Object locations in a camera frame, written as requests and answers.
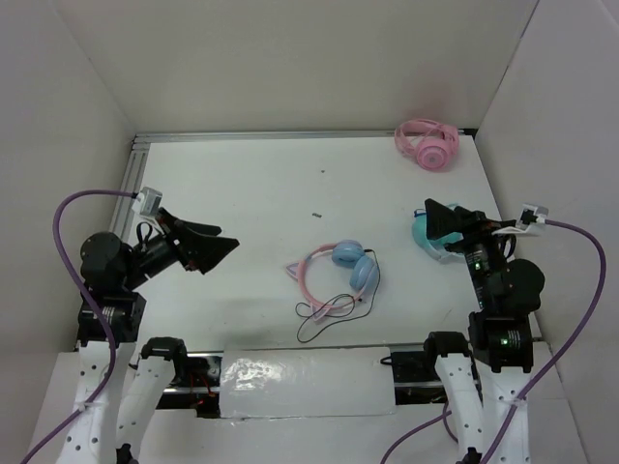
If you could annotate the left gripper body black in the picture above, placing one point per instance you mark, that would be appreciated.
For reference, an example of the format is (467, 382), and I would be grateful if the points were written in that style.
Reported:
(160, 250)

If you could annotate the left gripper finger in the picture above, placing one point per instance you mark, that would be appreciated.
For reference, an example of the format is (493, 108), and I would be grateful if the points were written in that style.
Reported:
(185, 231)
(204, 253)

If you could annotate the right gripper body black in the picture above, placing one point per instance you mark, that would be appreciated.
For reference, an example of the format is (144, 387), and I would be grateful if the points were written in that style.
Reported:
(483, 250)

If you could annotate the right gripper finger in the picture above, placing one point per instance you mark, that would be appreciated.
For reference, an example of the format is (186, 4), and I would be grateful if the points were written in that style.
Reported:
(441, 220)
(462, 225)

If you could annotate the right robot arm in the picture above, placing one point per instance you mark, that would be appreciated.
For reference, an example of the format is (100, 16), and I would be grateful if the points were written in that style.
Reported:
(484, 371)

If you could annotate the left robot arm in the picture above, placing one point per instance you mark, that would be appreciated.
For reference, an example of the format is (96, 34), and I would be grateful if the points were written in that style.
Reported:
(120, 383)

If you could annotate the teal cat-ear headphones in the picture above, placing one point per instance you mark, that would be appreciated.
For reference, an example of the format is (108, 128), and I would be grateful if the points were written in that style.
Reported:
(435, 249)

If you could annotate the white taped cover plate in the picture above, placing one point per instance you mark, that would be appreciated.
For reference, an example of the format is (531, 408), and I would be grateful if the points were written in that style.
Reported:
(313, 383)

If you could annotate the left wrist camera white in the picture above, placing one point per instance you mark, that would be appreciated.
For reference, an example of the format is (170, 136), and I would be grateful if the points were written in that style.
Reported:
(147, 202)

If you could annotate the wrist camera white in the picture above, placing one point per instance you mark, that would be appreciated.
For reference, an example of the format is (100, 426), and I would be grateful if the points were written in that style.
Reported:
(530, 223)
(147, 202)

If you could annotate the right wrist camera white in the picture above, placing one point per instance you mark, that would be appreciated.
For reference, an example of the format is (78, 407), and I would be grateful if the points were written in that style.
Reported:
(530, 223)

